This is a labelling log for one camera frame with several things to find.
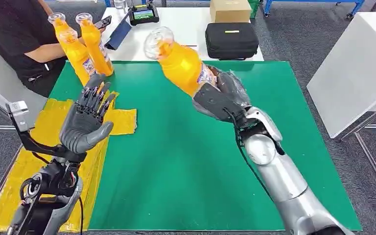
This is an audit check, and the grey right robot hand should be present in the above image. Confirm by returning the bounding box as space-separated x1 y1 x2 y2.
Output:
207 65 253 109

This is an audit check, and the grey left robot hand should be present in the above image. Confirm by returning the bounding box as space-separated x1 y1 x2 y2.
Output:
59 72 117 155

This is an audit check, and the orange drink bottle blue label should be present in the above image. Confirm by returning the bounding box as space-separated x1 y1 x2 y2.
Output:
75 12 115 77

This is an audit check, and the black smartphone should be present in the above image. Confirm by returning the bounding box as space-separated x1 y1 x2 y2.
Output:
94 15 113 30

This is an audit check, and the yellow plastic sheet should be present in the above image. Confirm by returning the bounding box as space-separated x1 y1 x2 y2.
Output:
0 92 138 234

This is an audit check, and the black zip case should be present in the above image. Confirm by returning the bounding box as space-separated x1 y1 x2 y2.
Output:
205 23 259 61

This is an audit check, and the cardboard box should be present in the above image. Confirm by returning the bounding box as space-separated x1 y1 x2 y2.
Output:
210 0 252 24

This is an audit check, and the green crate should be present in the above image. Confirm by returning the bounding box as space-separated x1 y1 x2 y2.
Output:
248 0 261 19

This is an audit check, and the green table mat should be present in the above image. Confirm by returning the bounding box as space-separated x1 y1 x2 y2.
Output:
48 61 362 232

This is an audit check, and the black controller with screen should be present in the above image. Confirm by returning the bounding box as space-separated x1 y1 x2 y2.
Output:
129 3 160 26

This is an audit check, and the person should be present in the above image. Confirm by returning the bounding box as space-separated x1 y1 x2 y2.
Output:
0 0 106 98

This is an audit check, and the black right wrist camera bracket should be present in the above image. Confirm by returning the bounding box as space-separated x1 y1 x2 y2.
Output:
192 82 250 124

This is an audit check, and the blue metal cart frame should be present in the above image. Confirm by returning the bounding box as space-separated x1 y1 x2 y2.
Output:
264 0 367 19

